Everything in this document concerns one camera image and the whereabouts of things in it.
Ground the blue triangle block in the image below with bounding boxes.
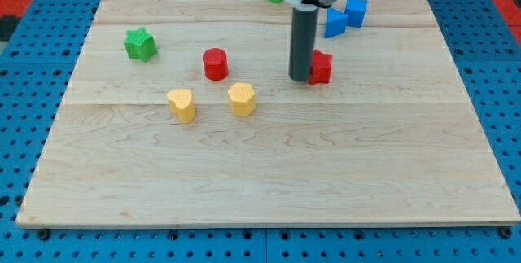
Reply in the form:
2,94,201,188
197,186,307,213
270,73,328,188
324,7,348,38

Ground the red cylinder block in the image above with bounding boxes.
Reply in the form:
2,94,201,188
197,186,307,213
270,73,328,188
203,48,229,81

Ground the blue cube block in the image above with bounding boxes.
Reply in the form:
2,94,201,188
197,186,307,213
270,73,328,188
344,0,368,28

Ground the red star block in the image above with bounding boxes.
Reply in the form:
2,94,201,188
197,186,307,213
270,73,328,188
308,49,333,85

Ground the light wooden board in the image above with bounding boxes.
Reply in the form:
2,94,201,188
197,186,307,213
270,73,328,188
16,0,520,230

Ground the green star block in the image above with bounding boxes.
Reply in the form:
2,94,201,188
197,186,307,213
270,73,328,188
124,27,158,62

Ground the yellow heart block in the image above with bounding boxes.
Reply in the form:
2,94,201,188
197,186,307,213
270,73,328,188
166,89,196,123

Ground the yellow pentagon block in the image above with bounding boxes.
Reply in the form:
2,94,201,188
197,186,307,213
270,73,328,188
228,82,256,116

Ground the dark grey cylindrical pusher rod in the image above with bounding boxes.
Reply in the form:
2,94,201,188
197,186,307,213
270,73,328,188
288,8,319,81

